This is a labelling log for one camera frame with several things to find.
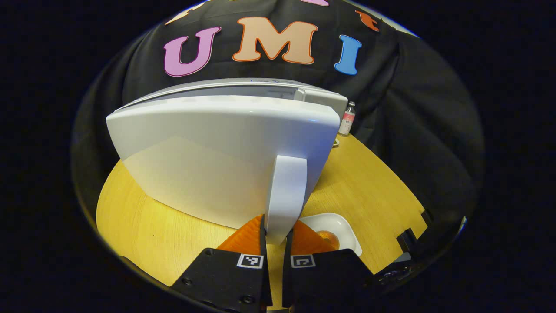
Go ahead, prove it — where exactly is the white square plate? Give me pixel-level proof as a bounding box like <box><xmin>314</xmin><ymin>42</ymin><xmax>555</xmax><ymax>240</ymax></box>
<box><xmin>299</xmin><ymin>213</ymin><xmax>363</xmax><ymax>257</ymax></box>

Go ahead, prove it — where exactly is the small clear bottle pink label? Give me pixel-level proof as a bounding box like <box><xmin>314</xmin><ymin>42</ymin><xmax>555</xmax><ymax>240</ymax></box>
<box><xmin>338</xmin><ymin>102</ymin><xmax>356</xmax><ymax>136</ymax></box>

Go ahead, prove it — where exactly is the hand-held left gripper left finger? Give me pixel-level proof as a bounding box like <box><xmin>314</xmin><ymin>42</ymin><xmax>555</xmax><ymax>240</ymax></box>
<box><xmin>171</xmin><ymin>214</ymin><xmax>273</xmax><ymax>313</ymax></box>

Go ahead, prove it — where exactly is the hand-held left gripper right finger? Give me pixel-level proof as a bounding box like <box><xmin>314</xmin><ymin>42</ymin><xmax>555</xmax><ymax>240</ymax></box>
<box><xmin>282</xmin><ymin>220</ymin><xmax>374</xmax><ymax>310</ymax></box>

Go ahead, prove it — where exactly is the white microwave oven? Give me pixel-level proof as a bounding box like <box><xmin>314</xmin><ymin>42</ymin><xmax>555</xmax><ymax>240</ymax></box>
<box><xmin>106</xmin><ymin>78</ymin><xmax>349</xmax><ymax>246</ymax></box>

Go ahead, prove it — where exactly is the glazed brown donut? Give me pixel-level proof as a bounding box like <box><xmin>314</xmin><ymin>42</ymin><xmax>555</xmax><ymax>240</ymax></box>
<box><xmin>316</xmin><ymin>230</ymin><xmax>340</xmax><ymax>250</ymax></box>

